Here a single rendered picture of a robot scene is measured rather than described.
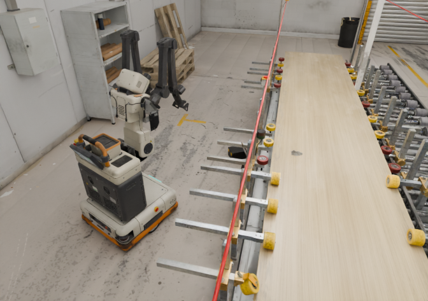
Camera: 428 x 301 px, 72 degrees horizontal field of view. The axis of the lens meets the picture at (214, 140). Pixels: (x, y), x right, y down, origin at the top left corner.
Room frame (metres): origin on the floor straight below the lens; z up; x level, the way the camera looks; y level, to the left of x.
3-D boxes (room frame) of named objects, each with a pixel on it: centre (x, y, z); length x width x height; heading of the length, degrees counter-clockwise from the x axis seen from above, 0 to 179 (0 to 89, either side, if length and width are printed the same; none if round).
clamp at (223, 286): (0.80, -0.05, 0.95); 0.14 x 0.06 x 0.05; 167
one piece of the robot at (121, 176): (1.94, 0.84, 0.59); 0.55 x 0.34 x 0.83; 54
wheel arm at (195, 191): (1.29, -0.10, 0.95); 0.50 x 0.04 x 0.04; 77
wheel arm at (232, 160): (1.79, -0.16, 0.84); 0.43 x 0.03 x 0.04; 77
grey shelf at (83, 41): (4.31, 1.59, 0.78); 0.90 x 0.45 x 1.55; 167
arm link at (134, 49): (2.53, 0.68, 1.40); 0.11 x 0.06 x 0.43; 55
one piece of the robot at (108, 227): (1.74, 0.96, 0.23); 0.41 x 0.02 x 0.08; 54
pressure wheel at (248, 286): (0.76, -0.16, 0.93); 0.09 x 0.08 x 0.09; 77
